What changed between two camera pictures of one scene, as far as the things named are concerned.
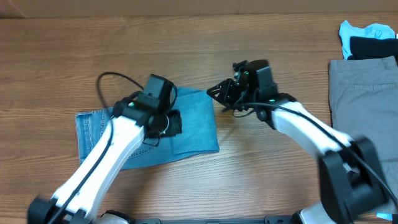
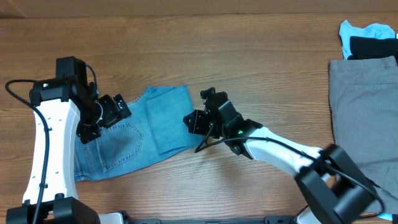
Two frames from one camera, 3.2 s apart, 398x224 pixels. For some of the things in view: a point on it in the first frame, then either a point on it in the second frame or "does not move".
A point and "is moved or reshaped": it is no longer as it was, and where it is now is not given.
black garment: x=364 y=48 does not move
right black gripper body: x=233 y=96 -> x=203 y=124
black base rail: x=270 y=219 does not move
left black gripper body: x=173 y=126 -> x=104 y=114
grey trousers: x=364 y=104 does not move
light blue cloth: x=379 y=31 does not move
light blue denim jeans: x=199 y=130 is moved or reshaped
